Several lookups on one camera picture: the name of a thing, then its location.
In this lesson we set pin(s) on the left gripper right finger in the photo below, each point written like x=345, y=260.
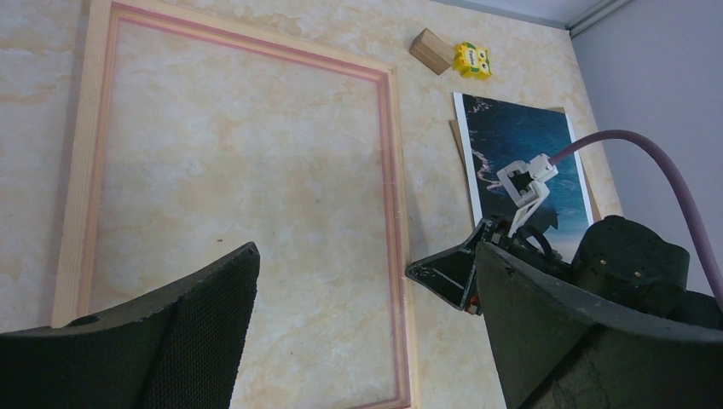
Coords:
x=558, y=346

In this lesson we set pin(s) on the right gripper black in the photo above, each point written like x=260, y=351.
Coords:
x=452, y=274

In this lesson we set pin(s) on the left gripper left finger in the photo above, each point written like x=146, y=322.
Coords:
x=178, y=346

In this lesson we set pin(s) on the wooden picture frame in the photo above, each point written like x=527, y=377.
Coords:
x=195, y=135

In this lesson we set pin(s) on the blue landscape photo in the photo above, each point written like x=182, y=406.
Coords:
x=496, y=133

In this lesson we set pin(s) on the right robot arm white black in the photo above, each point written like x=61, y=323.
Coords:
x=619, y=260

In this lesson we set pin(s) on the yellow toy block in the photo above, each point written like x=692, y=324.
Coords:
x=471, y=61

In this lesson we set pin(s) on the small wooden block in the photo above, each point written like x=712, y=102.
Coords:
x=434, y=53

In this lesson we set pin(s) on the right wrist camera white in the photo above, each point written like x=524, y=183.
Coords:
x=526, y=185

